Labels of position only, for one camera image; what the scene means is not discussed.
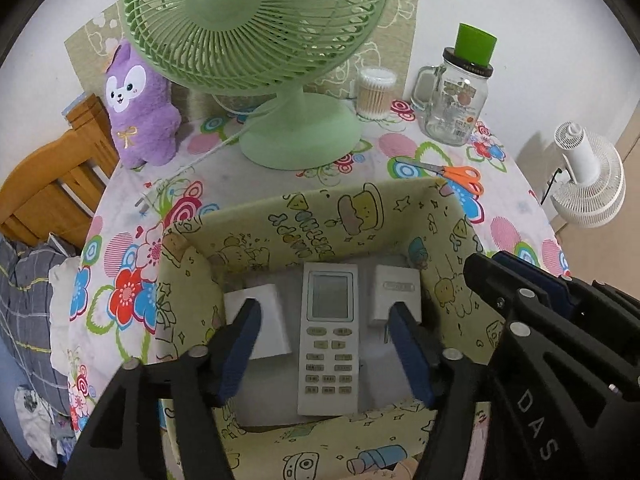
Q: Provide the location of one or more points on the yellow patterned storage box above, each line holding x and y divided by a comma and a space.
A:
325, 225

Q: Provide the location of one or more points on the purple plush toy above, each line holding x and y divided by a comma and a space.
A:
142, 120

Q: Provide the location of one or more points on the wooden chair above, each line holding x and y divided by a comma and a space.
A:
55, 185

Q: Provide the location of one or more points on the glass jar with green lid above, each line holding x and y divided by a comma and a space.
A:
457, 105

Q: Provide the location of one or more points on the white charger adapter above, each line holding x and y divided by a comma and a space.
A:
395, 290

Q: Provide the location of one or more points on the white remote control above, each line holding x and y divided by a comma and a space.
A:
329, 300

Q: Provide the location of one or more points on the blue paper sheet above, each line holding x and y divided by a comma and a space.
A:
72, 108

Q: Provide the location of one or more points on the white square box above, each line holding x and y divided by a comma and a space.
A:
272, 320

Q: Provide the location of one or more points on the green desk fan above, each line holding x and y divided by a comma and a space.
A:
250, 35

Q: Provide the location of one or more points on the white standing fan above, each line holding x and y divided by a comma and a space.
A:
590, 180

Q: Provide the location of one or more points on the white printed cloth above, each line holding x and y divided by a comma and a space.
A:
35, 425

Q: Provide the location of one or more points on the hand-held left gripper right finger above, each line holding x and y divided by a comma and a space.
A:
410, 355

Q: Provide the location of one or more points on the grey plaid blanket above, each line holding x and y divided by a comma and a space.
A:
25, 310

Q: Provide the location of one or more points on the floral tablecloth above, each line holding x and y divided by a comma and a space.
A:
125, 260

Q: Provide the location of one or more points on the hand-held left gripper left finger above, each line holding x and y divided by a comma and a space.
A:
240, 350

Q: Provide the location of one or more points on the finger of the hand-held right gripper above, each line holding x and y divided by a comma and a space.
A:
545, 280
520, 360

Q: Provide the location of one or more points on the cotton swab jar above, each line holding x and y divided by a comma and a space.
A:
375, 95

